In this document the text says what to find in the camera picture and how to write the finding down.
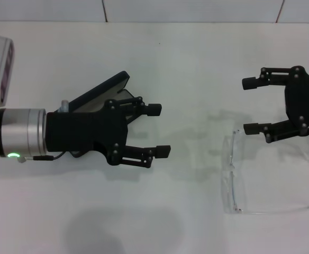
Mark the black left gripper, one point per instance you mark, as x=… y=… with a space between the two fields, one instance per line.
x=77 y=129

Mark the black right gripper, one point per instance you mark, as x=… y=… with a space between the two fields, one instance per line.
x=305 y=100

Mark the clear plastic glasses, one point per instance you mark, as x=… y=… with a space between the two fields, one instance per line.
x=230 y=158

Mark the black glasses case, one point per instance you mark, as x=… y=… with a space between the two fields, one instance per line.
x=101 y=88

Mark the silver connector plug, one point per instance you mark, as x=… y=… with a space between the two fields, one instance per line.
x=64 y=105

